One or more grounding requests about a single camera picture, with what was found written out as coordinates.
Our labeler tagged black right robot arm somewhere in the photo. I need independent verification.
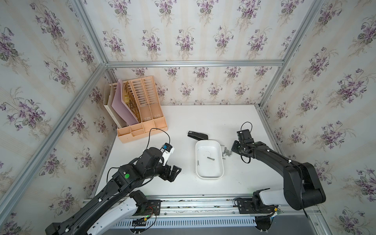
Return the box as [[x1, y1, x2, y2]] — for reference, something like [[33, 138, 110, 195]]
[[231, 129, 326, 211]]

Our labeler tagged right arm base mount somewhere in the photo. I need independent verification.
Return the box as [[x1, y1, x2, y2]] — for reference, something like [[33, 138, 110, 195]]
[[234, 197, 277, 214]]

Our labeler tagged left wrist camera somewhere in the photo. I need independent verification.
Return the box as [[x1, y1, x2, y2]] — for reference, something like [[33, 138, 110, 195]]
[[161, 143, 175, 166]]

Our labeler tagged purple folder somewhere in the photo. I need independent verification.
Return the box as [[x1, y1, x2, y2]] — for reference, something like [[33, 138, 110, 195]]
[[111, 79, 139, 125]]

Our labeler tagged beige file folder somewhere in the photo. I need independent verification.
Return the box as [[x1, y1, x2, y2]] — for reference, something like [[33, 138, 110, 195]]
[[103, 84, 126, 129]]

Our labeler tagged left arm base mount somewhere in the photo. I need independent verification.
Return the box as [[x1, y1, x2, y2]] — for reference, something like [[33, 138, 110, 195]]
[[133, 200, 162, 216]]

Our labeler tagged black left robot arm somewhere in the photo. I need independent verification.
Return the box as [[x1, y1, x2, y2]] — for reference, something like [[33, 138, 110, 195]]
[[45, 144, 181, 235]]

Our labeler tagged peach plastic desk organizer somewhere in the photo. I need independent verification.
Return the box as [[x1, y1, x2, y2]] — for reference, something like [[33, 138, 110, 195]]
[[117, 76, 168, 144]]

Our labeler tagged white plastic storage box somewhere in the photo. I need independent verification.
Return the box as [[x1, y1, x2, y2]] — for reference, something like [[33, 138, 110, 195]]
[[195, 140, 225, 180]]

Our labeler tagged black stapler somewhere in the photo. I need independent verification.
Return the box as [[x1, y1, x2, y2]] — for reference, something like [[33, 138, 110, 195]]
[[188, 131, 209, 141]]

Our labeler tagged aluminium front rail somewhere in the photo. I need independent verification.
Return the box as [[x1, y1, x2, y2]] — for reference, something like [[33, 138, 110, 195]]
[[110, 197, 304, 235]]

